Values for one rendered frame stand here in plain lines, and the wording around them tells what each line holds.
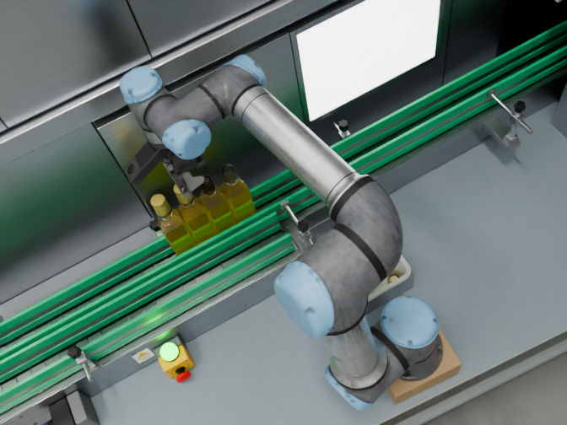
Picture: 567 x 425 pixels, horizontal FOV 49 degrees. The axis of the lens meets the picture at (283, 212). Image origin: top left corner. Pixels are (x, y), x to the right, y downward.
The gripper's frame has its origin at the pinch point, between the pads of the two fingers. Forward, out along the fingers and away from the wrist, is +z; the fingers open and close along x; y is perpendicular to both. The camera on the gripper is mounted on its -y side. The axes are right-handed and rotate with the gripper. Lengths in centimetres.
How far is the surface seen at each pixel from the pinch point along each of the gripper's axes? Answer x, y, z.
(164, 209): -1.7, -5.4, 1.4
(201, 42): 13.1, 18.1, -24.2
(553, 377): -63, 84, 115
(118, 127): 11.9, -5.5, -14.3
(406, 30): 12, 69, 1
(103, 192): 14.9, -16.6, 6.2
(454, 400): -55, 45, 95
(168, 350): -19.3, -21.6, 29.8
